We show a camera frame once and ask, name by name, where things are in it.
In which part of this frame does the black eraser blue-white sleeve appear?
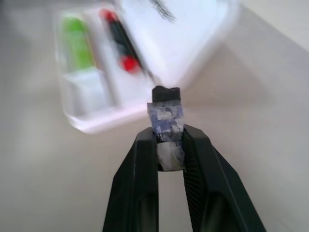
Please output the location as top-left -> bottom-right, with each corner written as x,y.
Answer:
146,85 -> 186,172

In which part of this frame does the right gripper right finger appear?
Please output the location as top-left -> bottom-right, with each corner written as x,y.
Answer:
181,127 -> 267,232

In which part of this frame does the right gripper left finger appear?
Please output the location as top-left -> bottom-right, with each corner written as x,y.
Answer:
102,127 -> 160,232

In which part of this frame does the red and black marker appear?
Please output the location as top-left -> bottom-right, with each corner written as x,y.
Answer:
98,8 -> 143,76

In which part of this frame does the white plastic pencil case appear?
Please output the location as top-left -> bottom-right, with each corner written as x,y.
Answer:
54,0 -> 241,135

